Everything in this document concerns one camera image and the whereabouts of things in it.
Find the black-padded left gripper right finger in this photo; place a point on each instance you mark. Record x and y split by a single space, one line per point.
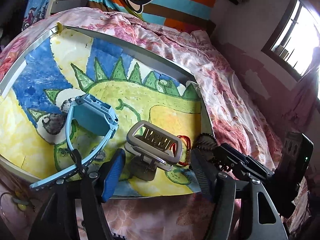
206 175

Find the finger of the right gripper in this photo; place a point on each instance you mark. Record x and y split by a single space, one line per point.
229 159

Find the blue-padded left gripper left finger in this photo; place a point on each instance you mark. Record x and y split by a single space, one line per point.
109 174

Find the beige hair claw clip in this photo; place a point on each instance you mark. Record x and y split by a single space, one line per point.
152 148

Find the light blue smart watch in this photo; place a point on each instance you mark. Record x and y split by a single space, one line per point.
94 116

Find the large hoop earring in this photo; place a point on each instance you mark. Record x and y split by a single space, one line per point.
7 207

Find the pink window curtain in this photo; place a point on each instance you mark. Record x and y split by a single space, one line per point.
304 96

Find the pink floral bedspread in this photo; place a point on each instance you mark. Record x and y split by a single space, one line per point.
233 116

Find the small yellow-green trinket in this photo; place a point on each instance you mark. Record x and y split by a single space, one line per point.
22 200

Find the window with bars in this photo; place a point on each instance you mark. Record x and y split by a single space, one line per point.
293 40

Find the tray with dinosaur drawing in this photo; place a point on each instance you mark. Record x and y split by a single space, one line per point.
74 96

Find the striped monkey blanket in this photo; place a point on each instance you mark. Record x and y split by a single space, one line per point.
183 15

